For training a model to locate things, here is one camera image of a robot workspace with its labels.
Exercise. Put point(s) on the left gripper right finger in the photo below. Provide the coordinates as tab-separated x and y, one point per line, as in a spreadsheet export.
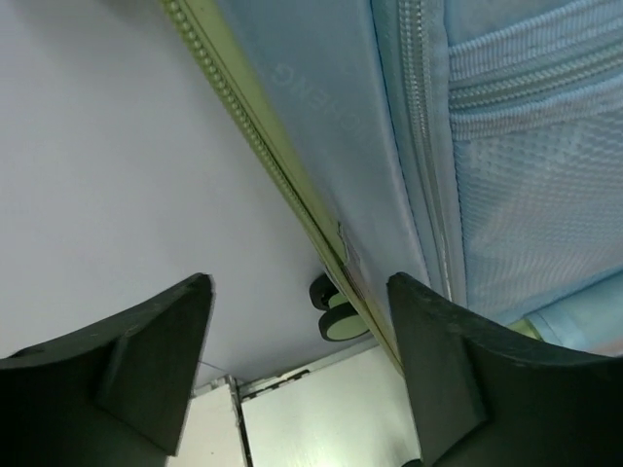
484	395

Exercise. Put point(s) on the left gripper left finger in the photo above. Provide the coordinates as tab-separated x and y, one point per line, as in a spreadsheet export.
115	393

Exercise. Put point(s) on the green hard-shell suitcase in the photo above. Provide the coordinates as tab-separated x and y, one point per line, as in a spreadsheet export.
475	145

